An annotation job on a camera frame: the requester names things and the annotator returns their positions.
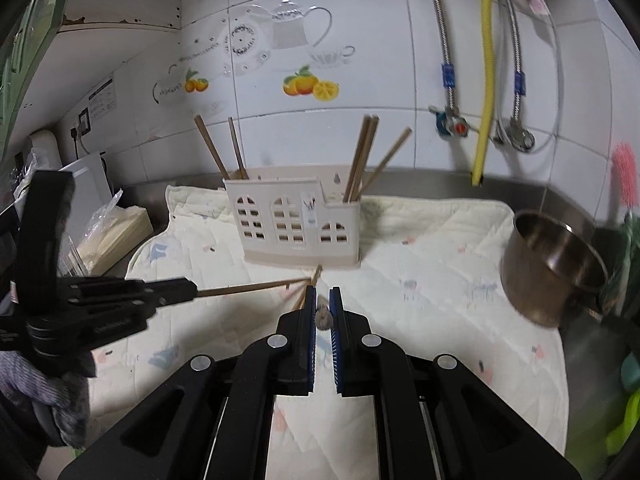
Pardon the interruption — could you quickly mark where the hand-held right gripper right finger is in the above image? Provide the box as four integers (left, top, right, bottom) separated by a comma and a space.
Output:
328, 286, 586, 480

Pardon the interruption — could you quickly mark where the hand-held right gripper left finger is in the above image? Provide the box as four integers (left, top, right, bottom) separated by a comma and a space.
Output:
57, 286, 318, 480

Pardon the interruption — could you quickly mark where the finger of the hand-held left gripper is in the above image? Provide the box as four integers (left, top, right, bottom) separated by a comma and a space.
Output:
69, 293, 194, 310
66, 278, 200, 295

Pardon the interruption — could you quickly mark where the cream plastic utensil holder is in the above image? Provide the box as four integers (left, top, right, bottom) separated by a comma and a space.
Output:
222, 170, 363, 267

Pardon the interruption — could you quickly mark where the person's left hand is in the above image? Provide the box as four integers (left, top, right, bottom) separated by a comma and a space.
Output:
0, 351, 97, 449

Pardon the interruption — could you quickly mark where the bag of wooden sticks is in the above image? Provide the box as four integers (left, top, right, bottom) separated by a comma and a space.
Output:
69, 189, 154, 275

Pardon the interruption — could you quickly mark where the white kettle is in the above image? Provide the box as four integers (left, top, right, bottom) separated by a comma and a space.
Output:
26, 129, 64, 172

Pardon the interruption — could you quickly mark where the white quilted printed mat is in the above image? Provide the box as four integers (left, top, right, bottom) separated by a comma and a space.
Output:
87, 184, 572, 480

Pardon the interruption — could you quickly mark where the white notice sticker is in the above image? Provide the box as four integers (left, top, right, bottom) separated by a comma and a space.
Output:
86, 76, 118, 124

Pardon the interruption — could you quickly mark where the metal water valve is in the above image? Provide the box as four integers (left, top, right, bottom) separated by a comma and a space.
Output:
494, 117, 537, 153

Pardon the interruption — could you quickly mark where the teal bowl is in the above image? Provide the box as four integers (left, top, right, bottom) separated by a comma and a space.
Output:
619, 349, 640, 392

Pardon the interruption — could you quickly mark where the green glass jar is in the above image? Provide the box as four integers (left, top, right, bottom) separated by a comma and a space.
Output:
599, 209, 640, 313

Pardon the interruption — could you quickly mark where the green plastic dish rack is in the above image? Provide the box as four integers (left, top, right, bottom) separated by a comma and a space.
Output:
604, 389, 640, 457

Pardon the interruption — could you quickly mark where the pink bottle brush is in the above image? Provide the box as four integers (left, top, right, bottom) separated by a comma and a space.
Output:
609, 142, 640, 213

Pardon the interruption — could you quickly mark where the wall power socket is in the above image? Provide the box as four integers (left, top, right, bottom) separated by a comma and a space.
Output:
69, 108, 94, 141

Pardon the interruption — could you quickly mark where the green wall cabinet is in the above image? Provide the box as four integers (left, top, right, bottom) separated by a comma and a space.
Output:
0, 0, 84, 128

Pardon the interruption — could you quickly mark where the steel pot with black handle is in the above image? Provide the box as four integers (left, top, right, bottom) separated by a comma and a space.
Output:
499, 209, 612, 329

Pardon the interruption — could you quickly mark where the red-handled water valve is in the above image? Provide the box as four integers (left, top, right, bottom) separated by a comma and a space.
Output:
429, 104, 474, 138

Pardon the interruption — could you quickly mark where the yellow gas hose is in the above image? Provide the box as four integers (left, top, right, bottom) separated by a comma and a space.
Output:
469, 0, 496, 188

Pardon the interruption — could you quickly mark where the braided metal hose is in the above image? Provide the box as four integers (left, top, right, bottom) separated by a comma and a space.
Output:
499, 0, 527, 122
421, 0, 459, 112

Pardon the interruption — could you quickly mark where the thin white hose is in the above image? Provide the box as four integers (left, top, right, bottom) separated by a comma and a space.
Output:
529, 10, 569, 154

